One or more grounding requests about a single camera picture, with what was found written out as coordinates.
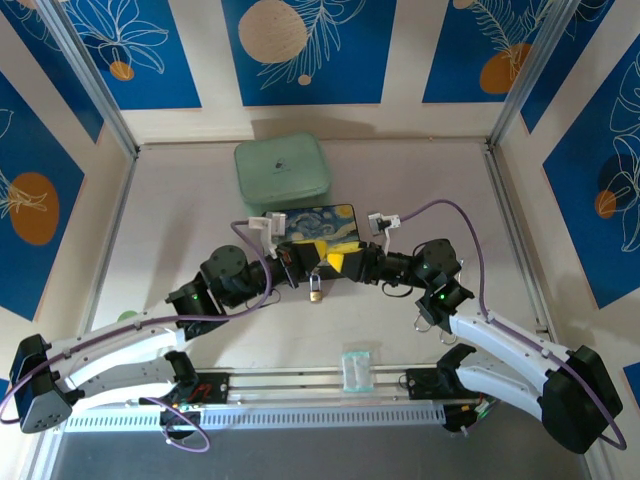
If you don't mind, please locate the brass padlock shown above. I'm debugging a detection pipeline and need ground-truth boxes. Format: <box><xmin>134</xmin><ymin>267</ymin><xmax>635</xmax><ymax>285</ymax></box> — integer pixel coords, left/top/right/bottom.
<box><xmin>307</xmin><ymin>272</ymin><xmax>327</xmax><ymax>304</ymax></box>

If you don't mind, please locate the starry night print pad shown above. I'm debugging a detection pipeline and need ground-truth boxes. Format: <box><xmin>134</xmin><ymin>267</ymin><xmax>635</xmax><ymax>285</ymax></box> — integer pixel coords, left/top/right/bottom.
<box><xmin>261</xmin><ymin>202</ymin><xmax>359</xmax><ymax>251</ymax></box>

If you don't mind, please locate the mint green zip case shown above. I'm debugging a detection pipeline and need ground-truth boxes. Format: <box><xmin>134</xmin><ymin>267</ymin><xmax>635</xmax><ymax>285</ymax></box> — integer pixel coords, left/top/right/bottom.
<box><xmin>233</xmin><ymin>131</ymin><xmax>332</xmax><ymax>218</ymax></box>

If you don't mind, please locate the small clear plastic bag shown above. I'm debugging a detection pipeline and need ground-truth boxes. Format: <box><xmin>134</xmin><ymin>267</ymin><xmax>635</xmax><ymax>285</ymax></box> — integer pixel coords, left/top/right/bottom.
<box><xmin>339</xmin><ymin>349</ymin><xmax>374</xmax><ymax>394</ymax></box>

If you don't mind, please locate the aluminium table side rail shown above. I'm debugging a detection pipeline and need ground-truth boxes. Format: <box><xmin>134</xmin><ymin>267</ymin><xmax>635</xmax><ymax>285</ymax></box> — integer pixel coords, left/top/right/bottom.
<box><xmin>82</xmin><ymin>149</ymin><xmax>139</xmax><ymax>331</ymax></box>
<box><xmin>482</xmin><ymin>147</ymin><xmax>554</xmax><ymax>334</ymax></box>

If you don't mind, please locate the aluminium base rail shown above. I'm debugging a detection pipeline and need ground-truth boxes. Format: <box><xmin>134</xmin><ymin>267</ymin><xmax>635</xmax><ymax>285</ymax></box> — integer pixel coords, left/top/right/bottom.
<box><xmin>64</xmin><ymin>367</ymin><xmax>501</xmax><ymax>404</ymax></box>

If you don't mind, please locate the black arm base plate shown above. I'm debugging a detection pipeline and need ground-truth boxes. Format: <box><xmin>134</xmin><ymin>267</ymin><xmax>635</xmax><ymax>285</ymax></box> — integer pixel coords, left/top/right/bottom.
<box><xmin>405</xmin><ymin>367</ymin><xmax>451</xmax><ymax>401</ymax></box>
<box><xmin>192</xmin><ymin>372</ymin><xmax>232</xmax><ymax>405</ymax></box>

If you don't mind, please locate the grey slotted cable duct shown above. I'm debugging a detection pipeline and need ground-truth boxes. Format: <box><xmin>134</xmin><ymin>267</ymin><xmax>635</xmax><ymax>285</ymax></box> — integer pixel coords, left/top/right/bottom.
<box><xmin>62</xmin><ymin>404</ymin><xmax>447</xmax><ymax>434</ymax></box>

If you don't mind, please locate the blue floral wall poster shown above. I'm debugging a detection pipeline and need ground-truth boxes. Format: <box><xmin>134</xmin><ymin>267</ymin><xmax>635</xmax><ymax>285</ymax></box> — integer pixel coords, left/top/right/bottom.
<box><xmin>421</xmin><ymin>0</ymin><xmax>584</xmax><ymax>105</ymax></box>
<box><xmin>220</xmin><ymin>0</ymin><xmax>399</xmax><ymax>108</ymax></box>
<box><xmin>542</xmin><ymin>49</ymin><xmax>640</xmax><ymax>310</ymax></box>
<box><xmin>0</xmin><ymin>72</ymin><xmax>87</xmax><ymax>322</ymax></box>
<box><xmin>59</xmin><ymin>0</ymin><xmax>204</xmax><ymax>112</ymax></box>

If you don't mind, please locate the aluminium frame post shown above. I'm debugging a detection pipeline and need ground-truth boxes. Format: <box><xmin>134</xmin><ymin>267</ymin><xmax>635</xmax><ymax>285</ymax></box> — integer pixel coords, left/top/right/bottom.
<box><xmin>37</xmin><ymin>0</ymin><xmax>142</xmax><ymax>159</ymax></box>
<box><xmin>489</xmin><ymin>0</ymin><xmax>584</xmax><ymax>149</ymax></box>

